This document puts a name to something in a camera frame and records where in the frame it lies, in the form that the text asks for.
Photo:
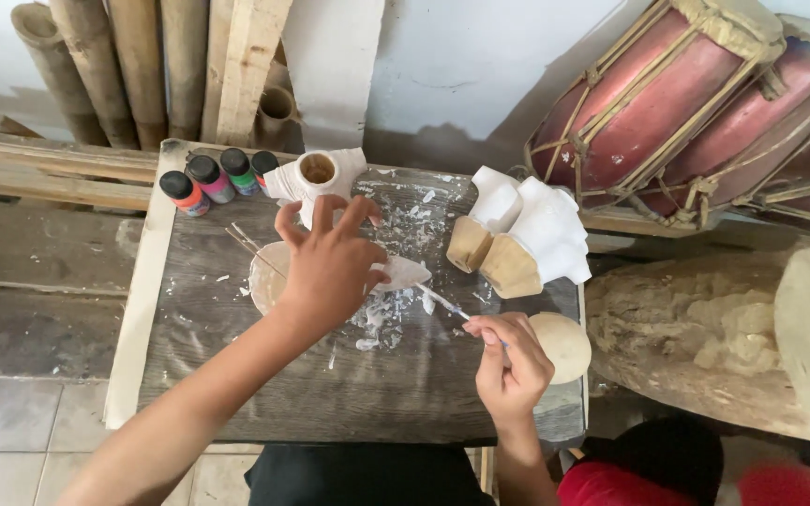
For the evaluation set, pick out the person's right hand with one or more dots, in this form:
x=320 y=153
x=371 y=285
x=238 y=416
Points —
x=517 y=372

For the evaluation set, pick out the orange paint bottle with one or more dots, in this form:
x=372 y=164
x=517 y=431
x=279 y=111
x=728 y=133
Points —
x=185 y=195

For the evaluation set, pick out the dark wooden bench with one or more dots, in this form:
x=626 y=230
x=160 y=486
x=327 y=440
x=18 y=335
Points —
x=39 y=281

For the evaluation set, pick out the white torso-shaped hollow carving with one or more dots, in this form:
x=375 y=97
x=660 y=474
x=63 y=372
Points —
x=292 y=186

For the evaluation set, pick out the long wooden beam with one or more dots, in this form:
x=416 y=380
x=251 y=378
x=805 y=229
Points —
x=46 y=186
x=53 y=153

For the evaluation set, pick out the red paint bottle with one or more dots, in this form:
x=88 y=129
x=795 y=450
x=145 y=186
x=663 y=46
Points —
x=263 y=168

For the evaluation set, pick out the white board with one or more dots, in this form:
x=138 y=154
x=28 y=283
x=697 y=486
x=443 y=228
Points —
x=331 y=70

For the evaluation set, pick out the green paint bottle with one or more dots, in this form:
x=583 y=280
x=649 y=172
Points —
x=240 y=172

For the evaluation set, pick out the person's black shorts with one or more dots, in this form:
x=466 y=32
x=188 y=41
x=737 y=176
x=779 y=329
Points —
x=366 y=478

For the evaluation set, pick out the thin paintbrush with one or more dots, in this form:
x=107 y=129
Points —
x=440 y=301

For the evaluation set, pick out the person's left hand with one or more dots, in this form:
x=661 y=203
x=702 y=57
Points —
x=331 y=270

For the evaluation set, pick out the thin wooden stick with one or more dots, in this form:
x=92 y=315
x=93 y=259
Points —
x=245 y=236
x=254 y=251

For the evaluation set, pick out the large white-painted wooden carving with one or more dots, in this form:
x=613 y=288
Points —
x=549 y=232

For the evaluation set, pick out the rough carved log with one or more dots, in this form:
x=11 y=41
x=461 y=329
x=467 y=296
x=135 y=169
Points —
x=686 y=337

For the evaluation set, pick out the small white-painted wooden carving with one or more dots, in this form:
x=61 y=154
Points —
x=493 y=207

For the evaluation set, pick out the short bamboo piece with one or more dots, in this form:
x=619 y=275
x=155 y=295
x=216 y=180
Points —
x=276 y=109

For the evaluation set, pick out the pink paint bottle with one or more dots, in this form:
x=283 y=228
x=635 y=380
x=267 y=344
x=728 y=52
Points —
x=209 y=180

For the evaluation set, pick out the pale wooden plank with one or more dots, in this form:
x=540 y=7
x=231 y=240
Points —
x=247 y=70

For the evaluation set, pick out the bamboo pole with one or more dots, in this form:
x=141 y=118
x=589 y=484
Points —
x=185 y=70
x=57 y=74
x=95 y=70
x=139 y=70

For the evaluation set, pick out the round unpainted wooden piece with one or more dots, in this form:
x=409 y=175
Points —
x=563 y=348

